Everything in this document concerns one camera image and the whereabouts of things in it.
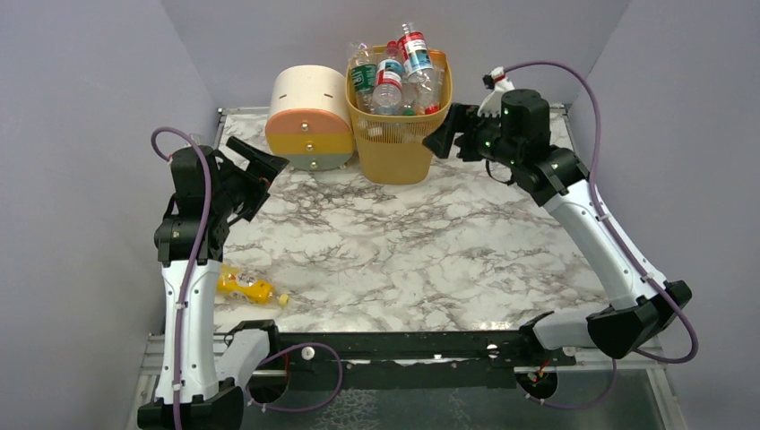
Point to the orange label clear bottle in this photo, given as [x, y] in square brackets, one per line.
[432, 104]

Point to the clear bottle green label angled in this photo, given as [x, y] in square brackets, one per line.
[362, 72]

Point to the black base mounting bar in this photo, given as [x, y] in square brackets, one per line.
[386, 360]

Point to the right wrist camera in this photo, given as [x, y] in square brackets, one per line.
[499, 84]

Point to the round pink yellow drawer box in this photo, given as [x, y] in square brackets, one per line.
[309, 120]

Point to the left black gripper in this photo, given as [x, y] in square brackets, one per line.
[246, 177]

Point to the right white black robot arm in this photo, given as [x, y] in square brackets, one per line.
[642, 301]

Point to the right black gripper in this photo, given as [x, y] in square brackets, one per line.
[462, 133]

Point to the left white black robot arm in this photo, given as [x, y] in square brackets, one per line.
[197, 389]

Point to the yellow drink bottle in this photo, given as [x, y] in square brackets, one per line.
[242, 285]

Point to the clear bottle red blue label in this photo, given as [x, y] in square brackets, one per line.
[417, 62]

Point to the yellow mesh waste bin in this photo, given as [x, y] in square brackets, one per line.
[390, 148]

